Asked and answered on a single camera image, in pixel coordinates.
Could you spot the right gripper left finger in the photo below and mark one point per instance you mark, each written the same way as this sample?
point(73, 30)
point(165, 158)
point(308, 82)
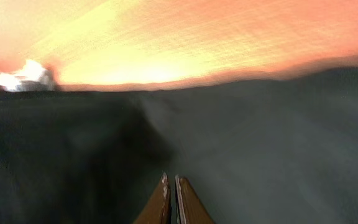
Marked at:
point(158, 208)

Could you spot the folded light blue jeans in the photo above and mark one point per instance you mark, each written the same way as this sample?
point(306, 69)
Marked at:
point(31, 77)

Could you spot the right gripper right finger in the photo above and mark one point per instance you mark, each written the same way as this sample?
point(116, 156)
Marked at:
point(190, 209)

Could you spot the black shorts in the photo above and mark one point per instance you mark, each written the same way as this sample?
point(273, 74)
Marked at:
point(255, 151)

